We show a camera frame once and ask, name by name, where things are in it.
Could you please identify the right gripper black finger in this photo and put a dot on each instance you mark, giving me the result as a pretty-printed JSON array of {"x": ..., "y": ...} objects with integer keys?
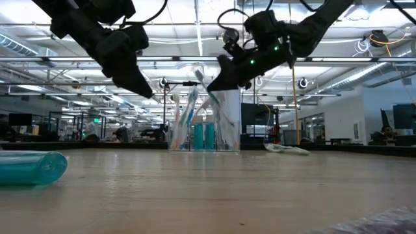
[
  {"x": 227, "y": 68},
  {"x": 226, "y": 84}
]

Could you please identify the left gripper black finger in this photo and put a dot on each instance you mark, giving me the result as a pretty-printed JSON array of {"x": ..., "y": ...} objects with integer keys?
[
  {"x": 139, "y": 83},
  {"x": 125, "y": 83}
]

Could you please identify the teal tube with white cap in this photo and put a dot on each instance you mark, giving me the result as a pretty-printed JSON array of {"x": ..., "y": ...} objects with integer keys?
[
  {"x": 198, "y": 136},
  {"x": 209, "y": 136}
]

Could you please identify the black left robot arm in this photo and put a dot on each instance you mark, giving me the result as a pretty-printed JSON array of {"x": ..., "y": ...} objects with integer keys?
[{"x": 74, "y": 22}]

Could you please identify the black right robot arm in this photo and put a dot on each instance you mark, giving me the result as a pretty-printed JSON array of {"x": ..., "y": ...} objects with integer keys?
[{"x": 312, "y": 26}]

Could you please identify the white building column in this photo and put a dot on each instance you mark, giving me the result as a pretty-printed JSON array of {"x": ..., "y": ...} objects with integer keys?
[{"x": 234, "y": 110}]

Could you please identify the round black ceiling fixture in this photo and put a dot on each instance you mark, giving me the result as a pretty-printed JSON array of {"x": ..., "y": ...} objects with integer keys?
[{"x": 299, "y": 83}]

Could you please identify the black machine cabinet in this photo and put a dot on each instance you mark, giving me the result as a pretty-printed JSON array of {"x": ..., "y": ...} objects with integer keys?
[{"x": 256, "y": 113}]

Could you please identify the clear acrylic organizer box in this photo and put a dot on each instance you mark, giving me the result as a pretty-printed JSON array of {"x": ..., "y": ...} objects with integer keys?
[{"x": 236, "y": 146}]

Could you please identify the red machine part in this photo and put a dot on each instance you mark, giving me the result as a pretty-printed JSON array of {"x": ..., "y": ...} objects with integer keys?
[{"x": 275, "y": 133}]

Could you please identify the black monitor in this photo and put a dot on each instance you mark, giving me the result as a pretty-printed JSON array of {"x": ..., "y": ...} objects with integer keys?
[
  {"x": 20, "y": 119},
  {"x": 404, "y": 115}
]

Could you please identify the teal cylindrical toothbrush case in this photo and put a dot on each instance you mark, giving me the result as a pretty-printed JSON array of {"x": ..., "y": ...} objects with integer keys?
[{"x": 29, "y": 169}]

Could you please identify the person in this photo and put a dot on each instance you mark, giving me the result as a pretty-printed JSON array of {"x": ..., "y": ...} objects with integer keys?
[{"x": 386, "y": 131}]

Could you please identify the crumpled clear plastic bag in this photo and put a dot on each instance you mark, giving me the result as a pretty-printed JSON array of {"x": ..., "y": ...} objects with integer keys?
[{"x": 383, "y": 222}]

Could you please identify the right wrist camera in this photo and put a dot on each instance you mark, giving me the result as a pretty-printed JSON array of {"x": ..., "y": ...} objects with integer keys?
[{"x": 237, "y": 50}]

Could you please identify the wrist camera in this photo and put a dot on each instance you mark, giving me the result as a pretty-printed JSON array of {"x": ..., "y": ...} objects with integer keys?
[
  {"x": 237, "y": 50},
  {"x": 138, "y": 37}
]

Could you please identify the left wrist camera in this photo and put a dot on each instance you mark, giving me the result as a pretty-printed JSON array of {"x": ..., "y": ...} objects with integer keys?
[{"x": 138, "y": 37}]

